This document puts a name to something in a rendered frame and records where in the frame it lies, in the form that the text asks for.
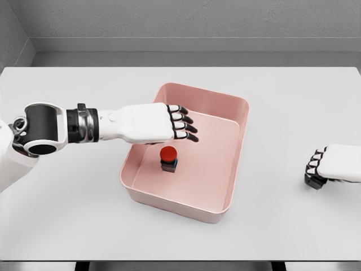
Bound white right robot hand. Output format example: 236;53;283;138
304;144;361;190

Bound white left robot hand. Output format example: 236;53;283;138
124;102;200;146

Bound red button industrial switch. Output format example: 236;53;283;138
159;146;179;173

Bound pink rectangular plastic basket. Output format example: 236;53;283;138
118;82;250;225

